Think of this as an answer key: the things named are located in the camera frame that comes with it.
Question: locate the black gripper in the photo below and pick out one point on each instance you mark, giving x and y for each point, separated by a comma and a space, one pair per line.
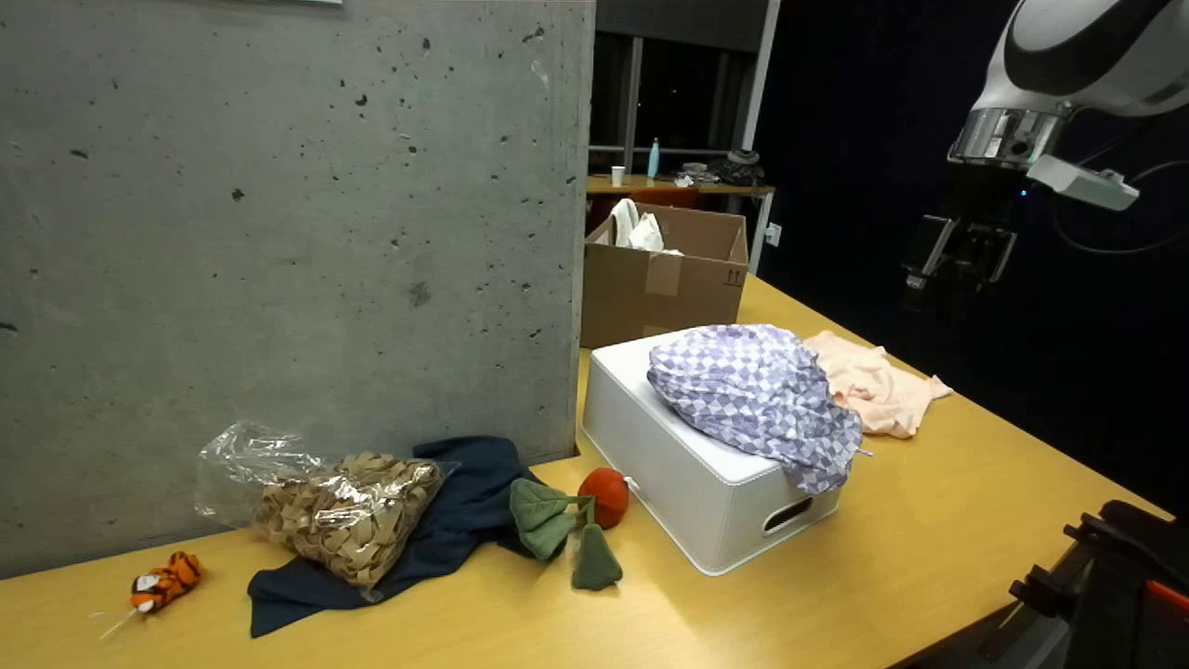
989, 200

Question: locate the purple checkered cloth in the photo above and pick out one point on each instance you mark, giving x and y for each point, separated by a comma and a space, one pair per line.
756, 397

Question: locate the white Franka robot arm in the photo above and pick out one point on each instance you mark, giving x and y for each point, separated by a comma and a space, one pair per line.
1092, 51

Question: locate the pink cloth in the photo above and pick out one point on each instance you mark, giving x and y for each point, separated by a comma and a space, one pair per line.
885, 383

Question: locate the white plastic basket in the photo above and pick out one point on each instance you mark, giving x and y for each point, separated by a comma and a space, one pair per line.
691, 495

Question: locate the dark blue cloth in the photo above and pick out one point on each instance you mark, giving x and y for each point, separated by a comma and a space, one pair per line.
469, 495

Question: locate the small orange tiger toy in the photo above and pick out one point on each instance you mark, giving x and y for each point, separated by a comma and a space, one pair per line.
170, 581

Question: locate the dark object on desk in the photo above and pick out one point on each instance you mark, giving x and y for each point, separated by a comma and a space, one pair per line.
740, 168

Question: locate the brown cardboard box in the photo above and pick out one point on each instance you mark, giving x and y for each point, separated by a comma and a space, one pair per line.
657, 290

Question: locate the light blue bottle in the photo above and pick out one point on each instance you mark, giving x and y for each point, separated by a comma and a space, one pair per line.
652, 159

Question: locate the white plastic bag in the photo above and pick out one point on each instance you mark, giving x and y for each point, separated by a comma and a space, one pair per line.
638, 230

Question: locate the small white cup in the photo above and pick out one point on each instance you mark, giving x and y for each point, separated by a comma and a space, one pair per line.
620, 177

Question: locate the red plush vegetable green leaves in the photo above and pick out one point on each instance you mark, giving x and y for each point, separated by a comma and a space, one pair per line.
604, 495

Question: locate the clear bag of corks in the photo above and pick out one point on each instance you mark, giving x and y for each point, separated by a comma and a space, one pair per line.
348, 516

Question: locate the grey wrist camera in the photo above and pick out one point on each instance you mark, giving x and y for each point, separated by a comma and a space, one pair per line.
1082, 185

